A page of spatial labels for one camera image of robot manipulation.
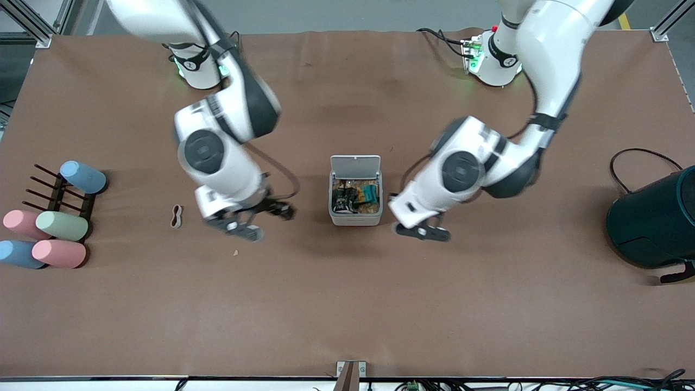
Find white square trash bin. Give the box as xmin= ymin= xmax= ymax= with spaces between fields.
xmin=328 ymin=155 xmax=383 ymax=227

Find metal left base connector box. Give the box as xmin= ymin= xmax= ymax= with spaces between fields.
xmin=461 ymin=35 xmax=485 ymax=74

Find blue plastic cup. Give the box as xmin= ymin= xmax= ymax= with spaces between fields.
xmin=60 ymin=161 xmax=108 ymax=194
xmin=0 ymin=241 xmax=47 ymax=270

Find green plastic cup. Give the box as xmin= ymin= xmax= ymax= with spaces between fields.
xmin=35 ymin=211 xmax=89 ymax=242

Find black peg cup rack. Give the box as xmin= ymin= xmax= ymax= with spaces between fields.
xmin=22 ymin=164 xmax=97 ymax=239

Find pink plastic cup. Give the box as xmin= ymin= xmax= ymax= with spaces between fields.
xmin=3 ymin=210 xmax=52 ymax=241
xmin=31 ymin=239 xmax=86 ymax=269

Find dark teal cylindrical appliance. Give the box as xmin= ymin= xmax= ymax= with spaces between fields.
xmin=606 ymin=166 xmax=695 ymax=284

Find metal bracket with post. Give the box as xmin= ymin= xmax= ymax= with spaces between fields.
xmin=336 ymin=361 xmax=367 ymax=391

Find black left base cable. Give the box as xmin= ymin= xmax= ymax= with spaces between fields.
xmin=417 ymin=27 xmax=474 ymax=58

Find black appliance cable loop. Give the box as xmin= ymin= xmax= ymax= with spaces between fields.
xmin=609 ymin=148 xmax=683 ymax=194

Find black cable bundle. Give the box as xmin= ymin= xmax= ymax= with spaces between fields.
xmin=565 ymin=369 xmax=695 ymax=391

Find aluminium frame profile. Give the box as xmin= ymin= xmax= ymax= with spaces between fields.
xmin=0 ymin=0 xmax=74 ymax=48

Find aluminium frame corner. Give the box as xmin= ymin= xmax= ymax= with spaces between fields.
xmin=650 ymin=0 xmax=695 ymax=42

